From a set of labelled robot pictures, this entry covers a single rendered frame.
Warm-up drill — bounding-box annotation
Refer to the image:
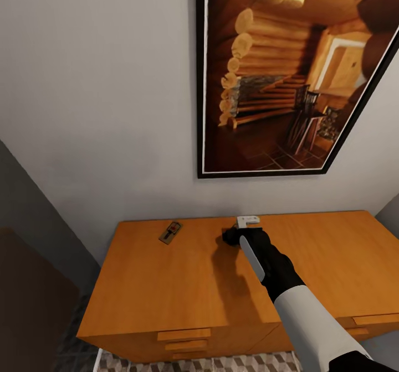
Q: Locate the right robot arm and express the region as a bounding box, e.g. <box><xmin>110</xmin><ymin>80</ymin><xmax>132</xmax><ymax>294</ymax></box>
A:
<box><xmin>222</xmin><ymin>216</ymin><xmax>398</xmax><ymax>372</ymax></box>

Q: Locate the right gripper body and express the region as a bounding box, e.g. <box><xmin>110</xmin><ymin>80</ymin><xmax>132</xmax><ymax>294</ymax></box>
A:
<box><xmin>226</xmin><ymin>228</ymin><xmax>243</xmax><ymax>246</ymax></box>

